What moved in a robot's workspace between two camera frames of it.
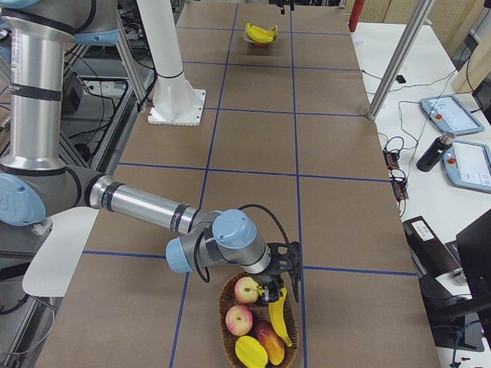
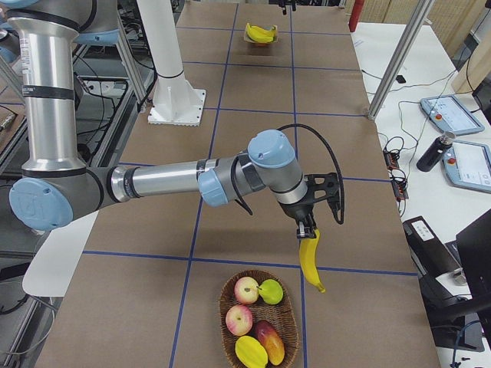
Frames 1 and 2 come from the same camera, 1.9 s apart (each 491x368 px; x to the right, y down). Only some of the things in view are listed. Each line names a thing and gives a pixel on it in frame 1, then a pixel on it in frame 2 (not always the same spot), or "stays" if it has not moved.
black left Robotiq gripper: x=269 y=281 to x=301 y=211
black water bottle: x=435 y=151 stays
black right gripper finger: x=282 y=3 stays
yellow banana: x=259 y=34 stays
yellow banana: x=261 y=34 stays
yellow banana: x=278 y=317 to x=308 y=248
